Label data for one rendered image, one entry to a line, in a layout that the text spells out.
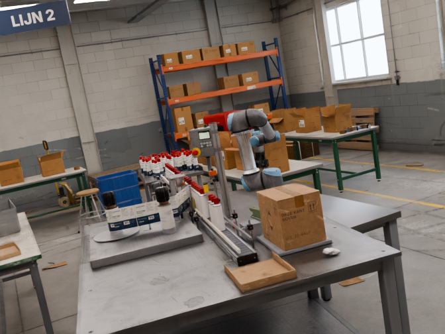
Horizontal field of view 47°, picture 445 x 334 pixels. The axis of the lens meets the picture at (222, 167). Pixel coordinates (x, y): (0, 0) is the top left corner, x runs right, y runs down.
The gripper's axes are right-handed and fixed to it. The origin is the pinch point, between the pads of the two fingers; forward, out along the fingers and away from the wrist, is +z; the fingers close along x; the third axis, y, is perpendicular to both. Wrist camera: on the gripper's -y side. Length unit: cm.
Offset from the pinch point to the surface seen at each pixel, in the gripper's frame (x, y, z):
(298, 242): -47, 118, 13
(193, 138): -57, 21, -42
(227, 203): -44, 30, 5
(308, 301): -10, 56, 78
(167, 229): -91, 37, 9
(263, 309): -39, 45, 78
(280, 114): 267, -411, -9
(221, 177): -46, 31, -14
